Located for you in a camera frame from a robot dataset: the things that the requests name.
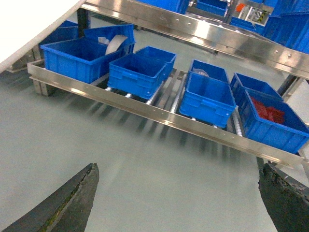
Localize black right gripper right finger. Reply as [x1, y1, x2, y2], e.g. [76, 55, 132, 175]
[258, 163, 309, 232]

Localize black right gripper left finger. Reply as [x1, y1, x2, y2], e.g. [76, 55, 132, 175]
[3, 163, 99, 232]

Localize steel flow rack shelf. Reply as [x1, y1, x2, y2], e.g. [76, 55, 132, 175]
[4, 0, 309, 170]

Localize blue bin with red parts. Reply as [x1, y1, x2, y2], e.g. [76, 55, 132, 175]
[239, 88, 309, 154]

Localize red parts in bin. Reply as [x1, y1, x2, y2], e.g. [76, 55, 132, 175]
[251, 97, 285, 124]

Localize blue bin centre front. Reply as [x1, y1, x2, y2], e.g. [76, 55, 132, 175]
[179, 73, 236, 128]

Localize blue bin right rear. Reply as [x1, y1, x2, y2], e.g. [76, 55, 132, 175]
[230, 72, 283, 105]

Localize blue bin centre rear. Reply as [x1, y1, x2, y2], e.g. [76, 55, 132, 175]
[188, 59, 230, 84]

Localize blue bin left front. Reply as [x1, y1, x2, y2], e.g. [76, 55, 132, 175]
[107, 54, 166, 100]

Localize large blue bin far left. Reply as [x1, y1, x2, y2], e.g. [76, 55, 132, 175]
[41, 24, 136, 84]

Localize blue bin left rear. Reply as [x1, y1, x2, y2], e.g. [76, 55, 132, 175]
[135, 46, 177, 73]

